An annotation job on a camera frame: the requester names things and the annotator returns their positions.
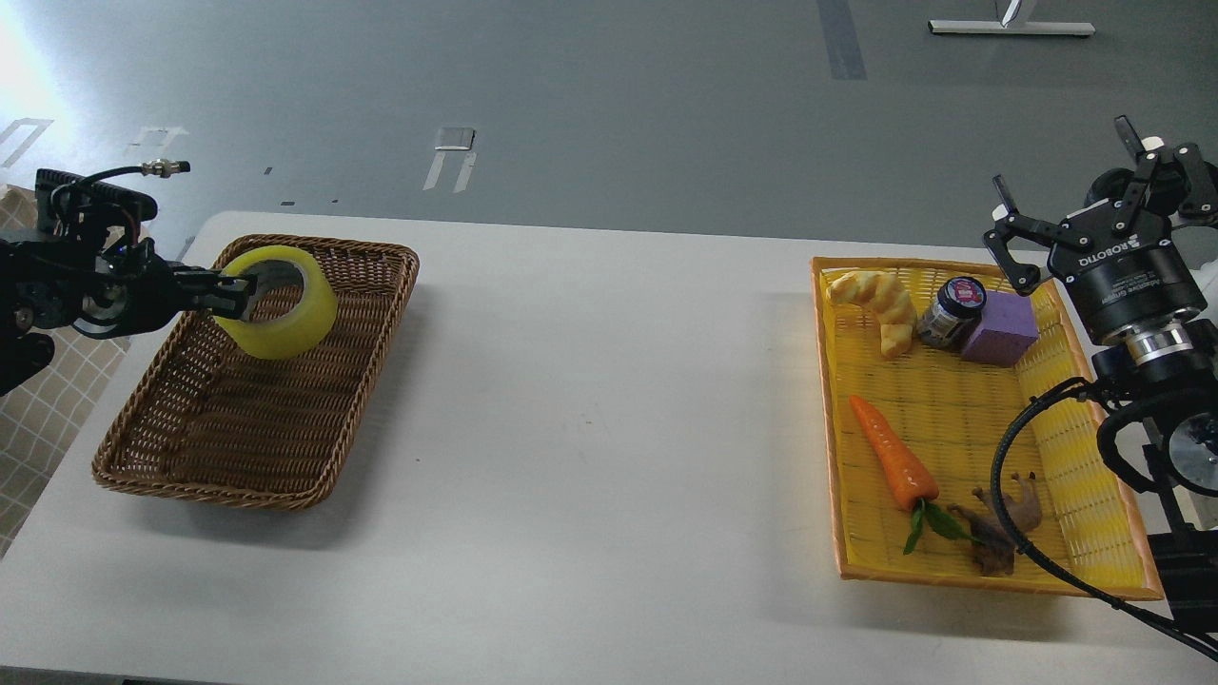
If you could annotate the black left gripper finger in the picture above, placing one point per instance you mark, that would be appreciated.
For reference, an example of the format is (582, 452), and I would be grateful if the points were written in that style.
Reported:
(197, 279)
(232, 305)

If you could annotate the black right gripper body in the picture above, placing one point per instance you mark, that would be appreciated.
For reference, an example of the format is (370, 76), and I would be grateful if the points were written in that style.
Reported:
(1120, 282)

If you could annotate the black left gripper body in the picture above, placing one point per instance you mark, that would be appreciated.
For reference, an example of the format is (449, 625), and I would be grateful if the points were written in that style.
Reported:
(151, 298)

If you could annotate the yellow tape roll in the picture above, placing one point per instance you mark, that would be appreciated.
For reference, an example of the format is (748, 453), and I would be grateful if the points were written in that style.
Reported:
(303, 325)

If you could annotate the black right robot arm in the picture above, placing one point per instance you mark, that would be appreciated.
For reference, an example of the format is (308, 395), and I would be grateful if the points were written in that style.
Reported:
(1155, 368)

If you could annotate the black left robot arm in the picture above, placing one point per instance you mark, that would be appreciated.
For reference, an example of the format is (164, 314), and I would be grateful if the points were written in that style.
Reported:
(85, 265)

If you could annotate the purple foam block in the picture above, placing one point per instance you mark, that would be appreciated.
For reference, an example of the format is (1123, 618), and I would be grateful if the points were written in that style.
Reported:
(1007, 330)

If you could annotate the small dark jar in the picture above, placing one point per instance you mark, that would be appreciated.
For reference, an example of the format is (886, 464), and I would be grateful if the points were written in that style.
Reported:
(954, 309)

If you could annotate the brown wicker basket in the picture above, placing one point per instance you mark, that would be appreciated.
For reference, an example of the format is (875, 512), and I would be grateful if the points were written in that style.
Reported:
(209, 423)

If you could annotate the yellow plastic basket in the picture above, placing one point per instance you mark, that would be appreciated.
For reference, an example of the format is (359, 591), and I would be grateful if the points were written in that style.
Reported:
(952, 413)

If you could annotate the toy croissant bread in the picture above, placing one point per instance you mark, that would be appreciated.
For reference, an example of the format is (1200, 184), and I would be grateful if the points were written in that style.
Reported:
(883, 295)

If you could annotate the beige checkered cloth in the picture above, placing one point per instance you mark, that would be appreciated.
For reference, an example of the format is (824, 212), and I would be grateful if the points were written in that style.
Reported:
(42, 417)

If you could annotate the orange toy carrot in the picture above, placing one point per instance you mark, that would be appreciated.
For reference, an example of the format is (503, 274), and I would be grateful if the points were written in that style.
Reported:
(911, 484)

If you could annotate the white metal stand base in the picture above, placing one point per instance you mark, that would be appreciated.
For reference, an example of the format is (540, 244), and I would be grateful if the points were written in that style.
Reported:
(1014, 20)

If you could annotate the brown toy animal figure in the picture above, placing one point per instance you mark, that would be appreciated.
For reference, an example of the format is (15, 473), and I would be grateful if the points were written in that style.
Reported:
(993, 550)

